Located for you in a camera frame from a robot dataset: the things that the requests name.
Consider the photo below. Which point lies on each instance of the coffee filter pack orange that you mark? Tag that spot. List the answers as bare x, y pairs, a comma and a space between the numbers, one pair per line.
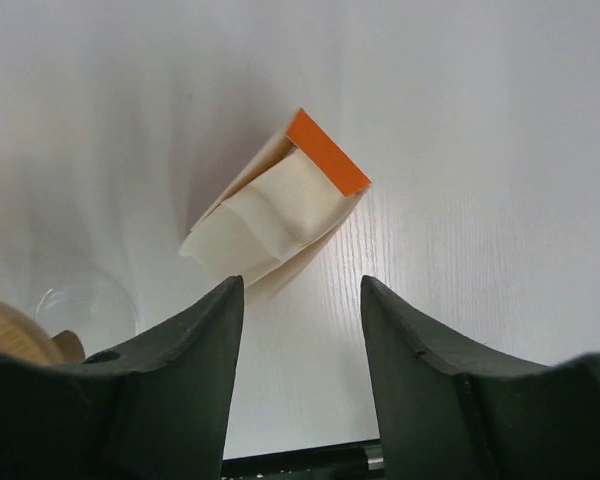
279, 211

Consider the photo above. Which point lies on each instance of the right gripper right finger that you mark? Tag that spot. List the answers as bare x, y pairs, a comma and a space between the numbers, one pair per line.
449, 407

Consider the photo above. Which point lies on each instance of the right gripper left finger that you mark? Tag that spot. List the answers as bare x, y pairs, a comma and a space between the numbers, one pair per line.
153, 407

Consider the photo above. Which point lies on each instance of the clear glass carafe brown collar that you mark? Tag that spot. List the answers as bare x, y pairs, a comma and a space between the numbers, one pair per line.
99, 312

